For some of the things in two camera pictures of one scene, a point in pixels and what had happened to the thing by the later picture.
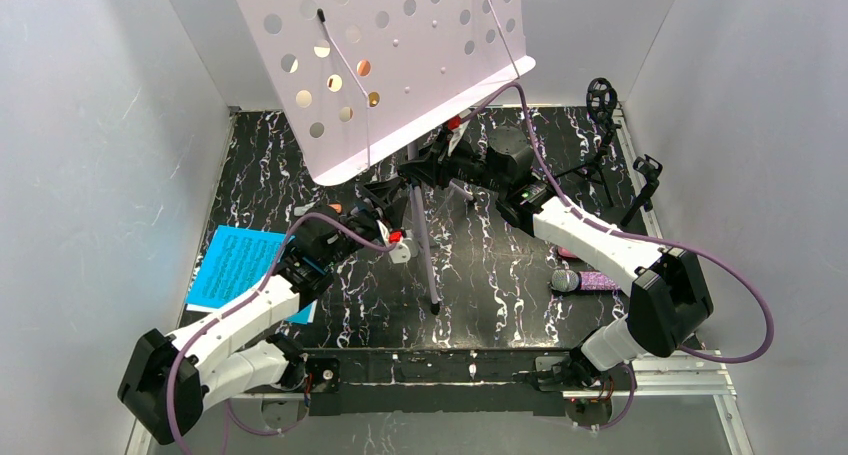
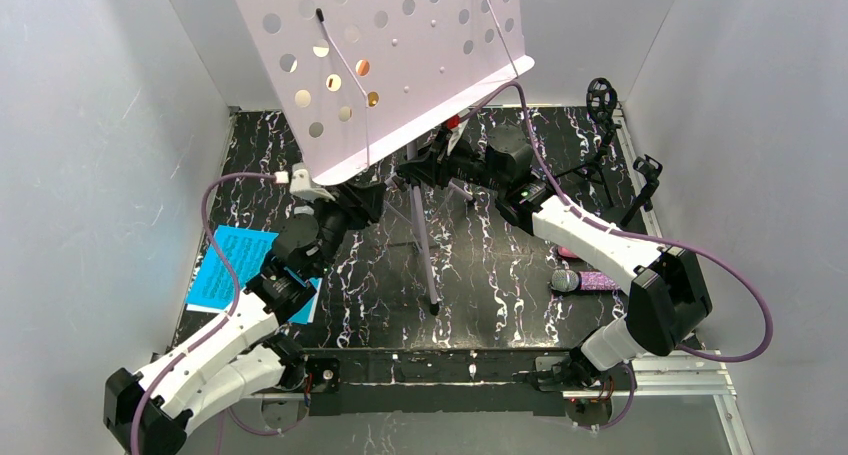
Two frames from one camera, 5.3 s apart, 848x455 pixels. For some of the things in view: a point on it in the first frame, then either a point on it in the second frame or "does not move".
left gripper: [370, 207] -> [354, 200]
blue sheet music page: [234, 260] does not move
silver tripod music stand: [359, 60] does not move
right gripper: [436, 167] does not move
